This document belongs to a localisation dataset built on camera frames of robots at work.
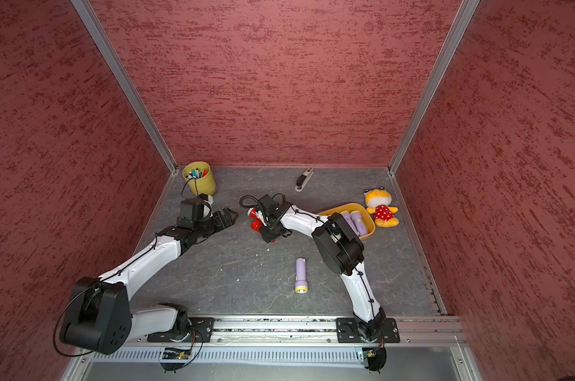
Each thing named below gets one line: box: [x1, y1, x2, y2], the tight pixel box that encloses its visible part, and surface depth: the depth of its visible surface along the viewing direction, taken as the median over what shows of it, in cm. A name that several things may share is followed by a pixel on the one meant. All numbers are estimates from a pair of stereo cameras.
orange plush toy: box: [363, 185, 400, 228], surface depth 102 cm
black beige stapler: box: [294, 166, 314, 193], surface depth 115 cm
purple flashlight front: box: [294, 257, 309, 294], surface depth 85 cm
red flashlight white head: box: [246, 207, 263, 224], surface depth 101 cm
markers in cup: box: [185, 168, 208, 179], surface depth 105 cm
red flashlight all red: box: [249, 214, 263, 235], surface depth 98 cm
